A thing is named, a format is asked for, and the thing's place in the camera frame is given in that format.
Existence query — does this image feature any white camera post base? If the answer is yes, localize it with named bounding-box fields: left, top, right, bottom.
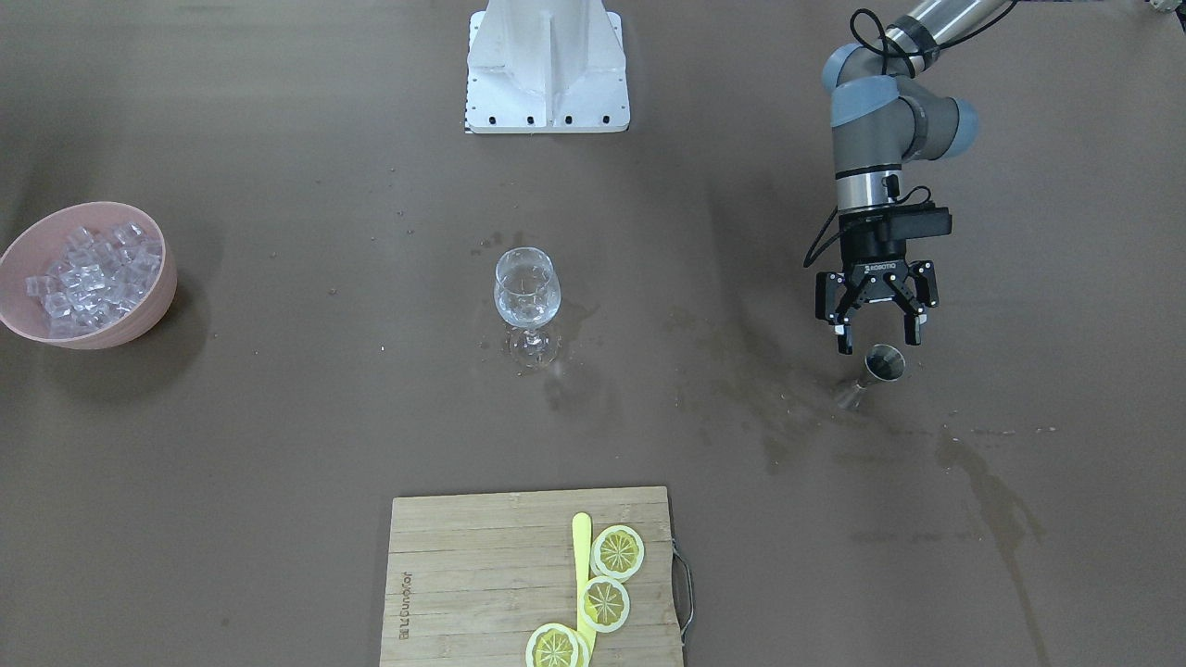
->
left=463, top=1, right=631, bottom=135

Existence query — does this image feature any pink bowl of ice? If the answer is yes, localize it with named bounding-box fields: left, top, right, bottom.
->
left=1, top=202, right=178, bottom=350

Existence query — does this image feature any bamboo cutting board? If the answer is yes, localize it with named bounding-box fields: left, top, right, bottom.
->
left=378, top=485, right=686, bottom=666

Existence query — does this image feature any yellow lemon slice middle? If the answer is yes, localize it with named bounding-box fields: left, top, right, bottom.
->
left=578, top=577, right=632, bottom=634

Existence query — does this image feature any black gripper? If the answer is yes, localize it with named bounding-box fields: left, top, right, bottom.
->
left=814, top=202, right=954, bottom=355

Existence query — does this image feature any steel cocktail jigger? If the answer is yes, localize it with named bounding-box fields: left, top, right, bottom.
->
left=833, top=345, right=907, bottom=412

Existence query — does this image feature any yellow lemon slice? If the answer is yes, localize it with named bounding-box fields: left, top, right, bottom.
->
left=589, top=525, right=648, bottom=583
left=523, top=623, right=589, bottom=667
left=578, top=577, right=632, bottom=634

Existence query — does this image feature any yellow lemon slice far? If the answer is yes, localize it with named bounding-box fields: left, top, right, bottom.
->
left=589, top=525, right=648, bottom=583

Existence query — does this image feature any clear wine glass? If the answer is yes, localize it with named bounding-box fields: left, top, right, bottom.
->
left=493, top=246, right=562, bottom=369

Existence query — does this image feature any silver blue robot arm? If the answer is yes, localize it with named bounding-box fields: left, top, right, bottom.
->
left=803, top=1, right=1014, bottom=355

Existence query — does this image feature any yellow lemon slice near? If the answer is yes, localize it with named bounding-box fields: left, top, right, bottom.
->
left=523, top=623, right=589, bottom=667

